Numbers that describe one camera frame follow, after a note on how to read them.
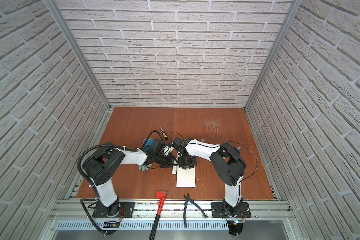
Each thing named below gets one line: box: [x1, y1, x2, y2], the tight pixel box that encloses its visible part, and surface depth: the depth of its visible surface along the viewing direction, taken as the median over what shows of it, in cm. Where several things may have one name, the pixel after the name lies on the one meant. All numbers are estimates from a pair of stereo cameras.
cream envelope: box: [176, 165, 196, 188], surface depth 87 cm
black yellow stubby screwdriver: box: [160, 126, 169, 140], surface depth 102 cm
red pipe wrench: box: [149, 190, 168, 240], surface depth 75 cm
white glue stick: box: [172, 166, 177, 175], surface depth 86 cm
